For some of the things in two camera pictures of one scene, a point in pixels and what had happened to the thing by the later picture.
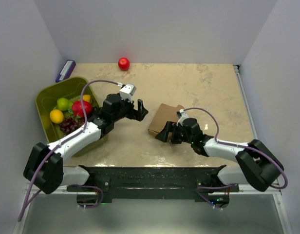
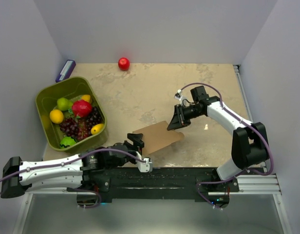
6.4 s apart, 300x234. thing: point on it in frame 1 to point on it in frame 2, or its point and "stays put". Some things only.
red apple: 123,64 stays put
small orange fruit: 86,97 stays put
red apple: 78,108 stays put
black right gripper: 170,126 to 178,120
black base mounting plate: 154,184 stays put
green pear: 64,104 stays put
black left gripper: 139,114 to 138,144
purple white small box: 66,70 stays put
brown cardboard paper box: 164,113 to 157,136
